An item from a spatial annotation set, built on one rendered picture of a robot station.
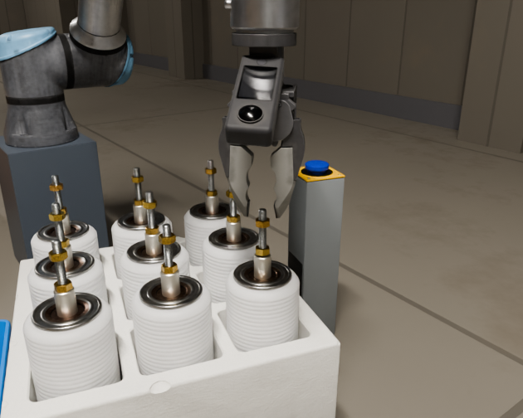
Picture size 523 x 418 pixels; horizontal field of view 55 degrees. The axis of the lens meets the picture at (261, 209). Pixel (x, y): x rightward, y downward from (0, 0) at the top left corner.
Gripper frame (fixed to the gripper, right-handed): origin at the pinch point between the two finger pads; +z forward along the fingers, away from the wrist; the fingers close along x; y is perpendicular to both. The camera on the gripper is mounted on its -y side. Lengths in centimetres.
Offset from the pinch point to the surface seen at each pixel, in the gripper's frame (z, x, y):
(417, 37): -8, -54, 230
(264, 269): 8.1, -0.4, -0.4
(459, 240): 35, -44, 71
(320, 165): 1.6, -6.7, 24.4
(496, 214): 35, -60, 90
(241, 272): 9.1, 2.6, 0.5
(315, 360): 18.2, -7.3, -4.3
